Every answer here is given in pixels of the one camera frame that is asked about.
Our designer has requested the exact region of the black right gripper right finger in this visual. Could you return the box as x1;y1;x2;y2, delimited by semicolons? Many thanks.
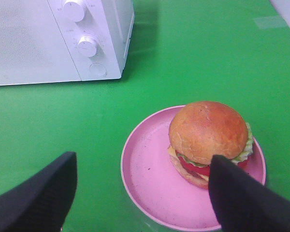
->
208;155;290;232

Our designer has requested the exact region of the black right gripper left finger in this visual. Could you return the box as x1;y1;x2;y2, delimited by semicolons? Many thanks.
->
0;152;77;232

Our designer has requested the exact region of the burger with lettuce and tomato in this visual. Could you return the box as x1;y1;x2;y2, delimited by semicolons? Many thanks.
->
168;101;254;189

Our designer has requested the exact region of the pink round plate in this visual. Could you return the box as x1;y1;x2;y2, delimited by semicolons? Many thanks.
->
120;104;267;231

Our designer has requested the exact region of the round white door button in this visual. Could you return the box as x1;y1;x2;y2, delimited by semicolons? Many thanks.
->
89;63;107;77

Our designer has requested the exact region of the white microwave door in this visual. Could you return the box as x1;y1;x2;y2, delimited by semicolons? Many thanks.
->
0;0;81;86

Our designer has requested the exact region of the green table mat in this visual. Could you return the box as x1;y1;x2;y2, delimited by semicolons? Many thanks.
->
0;0;290;232

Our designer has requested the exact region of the white microwave oven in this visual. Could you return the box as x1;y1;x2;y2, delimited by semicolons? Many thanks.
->
0;0;135;87

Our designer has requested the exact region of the lower white microwave knob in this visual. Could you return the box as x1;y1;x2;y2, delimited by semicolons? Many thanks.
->
77;36;99;58

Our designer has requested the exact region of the white microwave knob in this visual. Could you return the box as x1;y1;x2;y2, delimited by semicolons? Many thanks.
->
77;36;99;58
62;0;87;22

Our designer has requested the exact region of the upper white microwave knob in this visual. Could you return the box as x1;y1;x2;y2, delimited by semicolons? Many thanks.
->
62;0;87;22

